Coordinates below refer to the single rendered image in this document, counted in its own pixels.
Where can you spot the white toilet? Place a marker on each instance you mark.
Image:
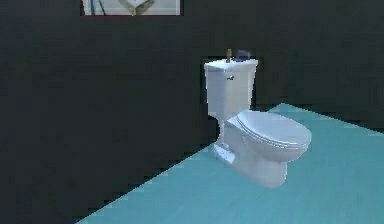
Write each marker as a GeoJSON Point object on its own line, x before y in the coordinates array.
{"type": "Point", "coordinates": [256, 140]}

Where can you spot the small brown bottle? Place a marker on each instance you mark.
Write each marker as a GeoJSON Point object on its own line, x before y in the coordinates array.
{"type": "Point", "coordinates": [228, 55]}

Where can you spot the dark blue-grey small object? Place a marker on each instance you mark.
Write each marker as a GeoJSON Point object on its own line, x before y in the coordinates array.
{"type": "Point", "coordinates": [242, 55]}

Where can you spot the framed wall picture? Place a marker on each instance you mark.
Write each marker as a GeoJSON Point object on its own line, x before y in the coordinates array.
{"type": "Point", "coordinates": [131, 6]}

